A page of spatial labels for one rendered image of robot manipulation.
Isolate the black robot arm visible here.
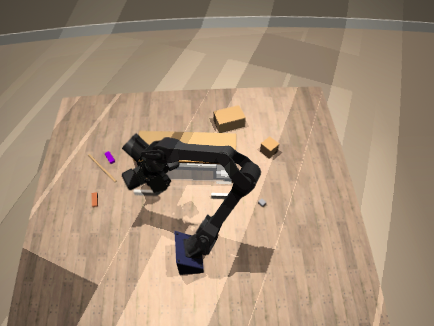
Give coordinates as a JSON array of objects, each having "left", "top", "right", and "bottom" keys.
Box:
[{"left": 122, "top": 133, "right": 262, "bottom": 259}]

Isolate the small purple block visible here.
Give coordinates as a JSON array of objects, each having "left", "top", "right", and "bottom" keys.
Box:
[{"left": 104, "top": 151, "right": 115, "bottom": 164}]

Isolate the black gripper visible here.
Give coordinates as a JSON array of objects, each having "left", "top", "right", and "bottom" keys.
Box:
[{"left": 122, "top": 161, "right": 180, "bottom": 191}]

